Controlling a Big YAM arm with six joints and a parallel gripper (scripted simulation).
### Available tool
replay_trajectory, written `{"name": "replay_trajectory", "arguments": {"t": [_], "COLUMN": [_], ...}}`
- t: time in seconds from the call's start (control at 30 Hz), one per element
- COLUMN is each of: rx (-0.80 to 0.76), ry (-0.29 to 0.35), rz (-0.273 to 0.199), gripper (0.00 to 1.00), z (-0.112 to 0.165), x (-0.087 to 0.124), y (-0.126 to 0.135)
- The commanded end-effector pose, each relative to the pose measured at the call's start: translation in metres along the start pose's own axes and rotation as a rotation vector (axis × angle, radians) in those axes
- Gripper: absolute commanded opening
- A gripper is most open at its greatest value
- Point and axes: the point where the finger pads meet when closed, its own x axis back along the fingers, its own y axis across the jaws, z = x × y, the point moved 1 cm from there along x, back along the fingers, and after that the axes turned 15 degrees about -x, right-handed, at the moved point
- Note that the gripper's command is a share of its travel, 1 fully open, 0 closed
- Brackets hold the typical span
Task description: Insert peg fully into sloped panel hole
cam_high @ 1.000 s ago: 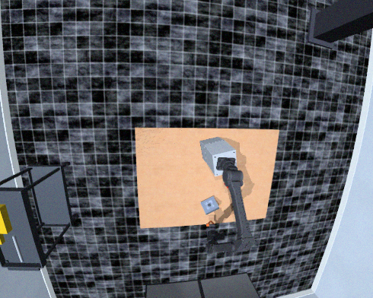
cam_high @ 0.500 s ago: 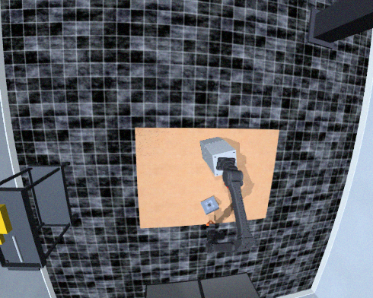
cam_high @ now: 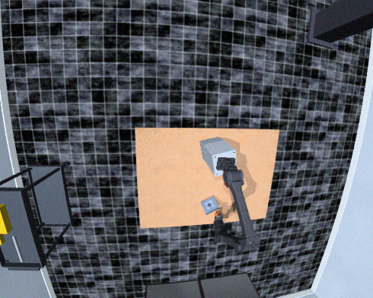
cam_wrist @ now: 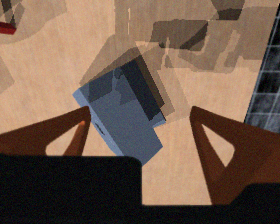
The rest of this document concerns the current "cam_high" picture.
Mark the blue-grey sloped panel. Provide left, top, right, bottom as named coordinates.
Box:
left=200, top=197, right=219, bottom=214

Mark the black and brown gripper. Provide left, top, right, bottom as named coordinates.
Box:
left=213, top=211, right=223, bottom=228

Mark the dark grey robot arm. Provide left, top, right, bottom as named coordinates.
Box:
left=214, top=157, right=260, bottom=252

